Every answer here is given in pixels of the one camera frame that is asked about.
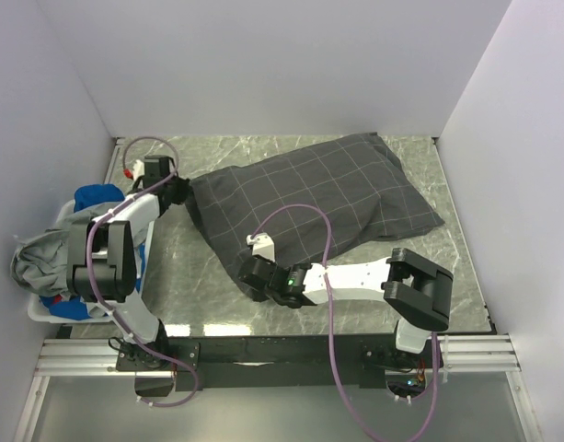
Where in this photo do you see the dark grey checked pillowcase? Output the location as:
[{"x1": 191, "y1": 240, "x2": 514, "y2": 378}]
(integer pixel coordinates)
[{"x1": 183, "y1": 133, "x2": 443, "y2": 298}]

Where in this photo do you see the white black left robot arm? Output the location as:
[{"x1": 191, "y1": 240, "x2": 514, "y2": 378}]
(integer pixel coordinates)
[{"x1": 66, "y1": 156, "x2": 190, "y2": 370}]

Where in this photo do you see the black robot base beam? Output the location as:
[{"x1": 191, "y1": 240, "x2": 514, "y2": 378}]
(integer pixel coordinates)
[{"x1": 108, "y1": 333, "x2": 443, "y2": 398}]

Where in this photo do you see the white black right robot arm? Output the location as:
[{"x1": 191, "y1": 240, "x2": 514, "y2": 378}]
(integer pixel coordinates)
[{"x1": 238, "y1": 248, "x2": 454, "y2": 367}]

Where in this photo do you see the blue garment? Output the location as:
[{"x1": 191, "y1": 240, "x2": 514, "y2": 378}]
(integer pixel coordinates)
[{"x1": 39, "y1": 184, "x2": 146, "y2": 318}]

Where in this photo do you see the grey button shirt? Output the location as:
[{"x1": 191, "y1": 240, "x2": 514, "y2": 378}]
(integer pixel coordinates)
[{"x1": 11, "y1": 203, "x2": 115, "y2": 309}]

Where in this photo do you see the white plastic laundry basket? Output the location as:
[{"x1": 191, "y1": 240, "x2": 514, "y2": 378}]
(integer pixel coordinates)
[{"x1": 28, "y1": 222, "x2": 155, "y2": 324}]

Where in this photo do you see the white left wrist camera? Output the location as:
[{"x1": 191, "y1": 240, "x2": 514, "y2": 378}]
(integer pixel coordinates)
[{"x1": 123, "y1": 159, "x2": 144, "y2": 181}]

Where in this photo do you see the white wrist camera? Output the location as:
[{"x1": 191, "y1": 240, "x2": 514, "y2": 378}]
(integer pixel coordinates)
[
  {"x1": 246, "y1": 233, "x2": 276, "y2": 262},
  {"x1": 123, "y1": 159, "x2": 144, "y2": 181}
]

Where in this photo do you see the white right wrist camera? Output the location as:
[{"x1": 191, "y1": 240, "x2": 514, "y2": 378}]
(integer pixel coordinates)
[{"x1": 246, "y1": 233, "x2": 276, "y2": 262}]

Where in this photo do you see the aluminium frame rail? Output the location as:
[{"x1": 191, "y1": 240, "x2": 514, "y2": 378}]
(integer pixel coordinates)
[{"x1": 13, "y1": 335, "x2": 544, "y2": 441}]

